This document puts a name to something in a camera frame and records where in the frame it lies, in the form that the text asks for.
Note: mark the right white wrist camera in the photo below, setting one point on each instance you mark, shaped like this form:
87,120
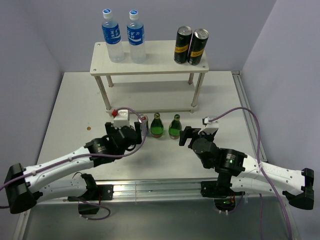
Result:
210,125

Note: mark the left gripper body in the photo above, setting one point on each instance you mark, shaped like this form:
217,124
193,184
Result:
121,152

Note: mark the green glass bottle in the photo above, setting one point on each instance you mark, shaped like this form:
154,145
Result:
157,126
175,127

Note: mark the left green glass bottle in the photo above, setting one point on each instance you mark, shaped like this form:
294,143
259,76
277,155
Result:
157,126

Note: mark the left black tall can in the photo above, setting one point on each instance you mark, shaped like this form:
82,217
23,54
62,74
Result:
183,39

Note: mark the white two-tier shelf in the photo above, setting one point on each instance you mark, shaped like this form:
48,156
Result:
157,85

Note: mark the right black tall can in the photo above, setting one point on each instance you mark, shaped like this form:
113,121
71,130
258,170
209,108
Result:
198,43

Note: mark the rear silver energy can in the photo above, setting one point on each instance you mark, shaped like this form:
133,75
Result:
144,123

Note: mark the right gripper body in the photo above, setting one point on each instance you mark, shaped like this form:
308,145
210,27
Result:
209,137

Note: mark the right green glass bottle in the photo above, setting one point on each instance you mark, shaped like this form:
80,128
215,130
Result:
175,127

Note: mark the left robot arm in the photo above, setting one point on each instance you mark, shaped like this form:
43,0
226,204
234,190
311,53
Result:
27,186

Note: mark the aluminium front rail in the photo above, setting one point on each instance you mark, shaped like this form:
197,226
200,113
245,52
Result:
123,191

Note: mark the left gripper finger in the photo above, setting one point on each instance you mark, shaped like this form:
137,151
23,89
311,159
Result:
137,126
110,130

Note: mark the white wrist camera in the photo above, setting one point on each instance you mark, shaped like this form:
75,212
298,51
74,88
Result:
121,118
210,125

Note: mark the black tall can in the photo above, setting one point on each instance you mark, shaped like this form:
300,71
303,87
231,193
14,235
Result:
183,39
198,43

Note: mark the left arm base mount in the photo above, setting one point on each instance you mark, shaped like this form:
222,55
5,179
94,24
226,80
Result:
88,207

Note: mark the blue-label water bottle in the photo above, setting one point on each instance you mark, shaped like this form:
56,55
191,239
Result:
136,37
112,36

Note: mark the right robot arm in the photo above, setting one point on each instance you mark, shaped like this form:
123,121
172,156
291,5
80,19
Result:
240,173

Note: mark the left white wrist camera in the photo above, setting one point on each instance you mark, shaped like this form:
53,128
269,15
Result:
121,118

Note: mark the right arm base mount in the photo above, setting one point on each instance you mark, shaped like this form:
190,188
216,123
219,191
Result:
225,199

